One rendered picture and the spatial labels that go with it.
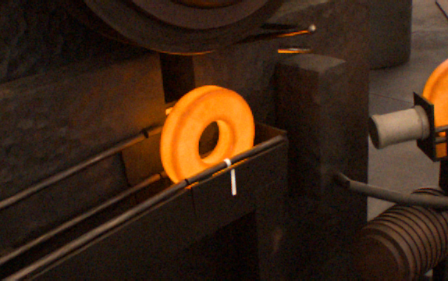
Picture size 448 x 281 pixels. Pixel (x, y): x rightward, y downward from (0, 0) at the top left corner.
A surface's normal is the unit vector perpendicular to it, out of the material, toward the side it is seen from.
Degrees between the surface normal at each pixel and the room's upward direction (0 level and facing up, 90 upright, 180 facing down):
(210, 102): 90
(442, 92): 90
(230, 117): 90
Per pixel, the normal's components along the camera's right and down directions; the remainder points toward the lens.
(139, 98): 0.67, 0.25
